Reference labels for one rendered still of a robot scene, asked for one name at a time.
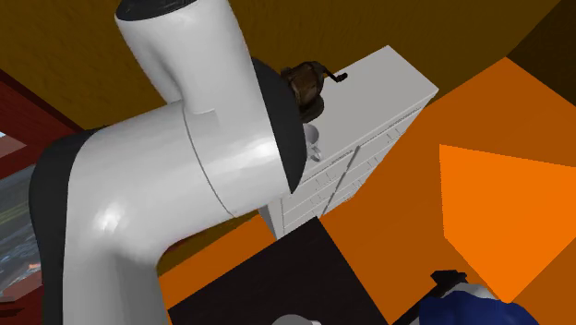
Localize blue rounded object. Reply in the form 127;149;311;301
418;290;541;325

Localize white chest of drawers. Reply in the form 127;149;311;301
258;44;440;240

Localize black robot stand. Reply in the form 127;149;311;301
167;215;390;325

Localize white mug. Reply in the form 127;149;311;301
301;123;325;163

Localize brown and black coffee grinder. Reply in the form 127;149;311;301
280;60;350;125

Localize window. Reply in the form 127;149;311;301
0;130;46;299

